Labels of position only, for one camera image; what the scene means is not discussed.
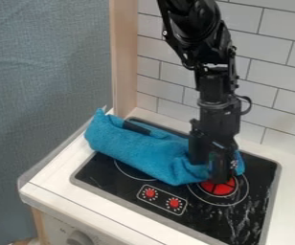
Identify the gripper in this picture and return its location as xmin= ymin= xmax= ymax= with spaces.
xmin=187 ymin=97 xmax=254 ymax=185

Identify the blue cloth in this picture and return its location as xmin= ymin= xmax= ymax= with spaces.
xmin=83 ymin=107 xmax=246 ymax=187

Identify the toy stove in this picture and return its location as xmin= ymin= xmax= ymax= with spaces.
xmin=69 ymin=117 xmax=284 ymax=245

